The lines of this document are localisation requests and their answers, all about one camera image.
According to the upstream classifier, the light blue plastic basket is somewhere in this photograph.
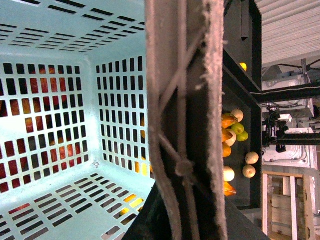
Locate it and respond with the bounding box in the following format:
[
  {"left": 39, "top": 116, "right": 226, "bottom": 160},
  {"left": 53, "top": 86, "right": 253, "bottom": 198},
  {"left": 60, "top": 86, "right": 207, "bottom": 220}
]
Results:
[{"left": 0, "top": 0, "right": 155, "bottom": 240}]

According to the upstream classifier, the orange mango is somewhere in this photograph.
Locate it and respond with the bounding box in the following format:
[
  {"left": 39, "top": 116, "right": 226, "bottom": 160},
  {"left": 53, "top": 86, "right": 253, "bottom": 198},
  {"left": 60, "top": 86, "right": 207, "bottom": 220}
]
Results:
[{"left": 221, "top": 113, "right": 238, "bottom": 129}]

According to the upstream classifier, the beige pear upper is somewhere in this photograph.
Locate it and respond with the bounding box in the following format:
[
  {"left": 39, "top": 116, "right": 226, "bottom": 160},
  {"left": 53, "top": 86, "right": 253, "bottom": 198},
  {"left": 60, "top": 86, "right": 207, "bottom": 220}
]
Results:
[{"left": 231, "top": 108, "right": 244, "bottom": 123}]

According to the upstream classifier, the beige pear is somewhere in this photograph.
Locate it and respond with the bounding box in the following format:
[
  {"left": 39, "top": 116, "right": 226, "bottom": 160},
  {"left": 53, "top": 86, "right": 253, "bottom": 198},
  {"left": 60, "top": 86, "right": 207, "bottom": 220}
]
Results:
[
  {"left": 231, "top": 108, "right": 244, "bottom": 123},
  {"left": 242, "top": 164, "right": 257, "bottom": 179}
]

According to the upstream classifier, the green apple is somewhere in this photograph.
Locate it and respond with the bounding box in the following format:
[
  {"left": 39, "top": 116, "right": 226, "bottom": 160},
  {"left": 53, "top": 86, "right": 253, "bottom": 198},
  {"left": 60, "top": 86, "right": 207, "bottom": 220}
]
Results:
[{"left": 230, "top": 122, "right": 245, "bottom": 135}]

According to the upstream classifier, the black fruit display shelf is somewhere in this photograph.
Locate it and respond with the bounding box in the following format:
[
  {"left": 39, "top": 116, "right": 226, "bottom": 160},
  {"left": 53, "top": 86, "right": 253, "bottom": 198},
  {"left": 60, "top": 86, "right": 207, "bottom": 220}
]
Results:
[{"left": 222, "top": 0, "right": 320, "bottom": 210}]

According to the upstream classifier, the beige pear lower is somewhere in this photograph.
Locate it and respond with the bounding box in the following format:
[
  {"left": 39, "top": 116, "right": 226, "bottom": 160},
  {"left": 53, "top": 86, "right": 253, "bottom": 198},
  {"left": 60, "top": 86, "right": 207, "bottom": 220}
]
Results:
[{"left": 242, "top": 164, "right": 257, "bottom": 179}]

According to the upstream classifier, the wooden crate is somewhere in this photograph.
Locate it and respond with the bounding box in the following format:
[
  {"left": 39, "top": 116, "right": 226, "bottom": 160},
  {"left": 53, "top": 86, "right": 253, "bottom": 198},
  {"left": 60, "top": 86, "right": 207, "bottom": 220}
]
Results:
[{"left": 261, "top": 171, "right": 320, "bottom": 240}]

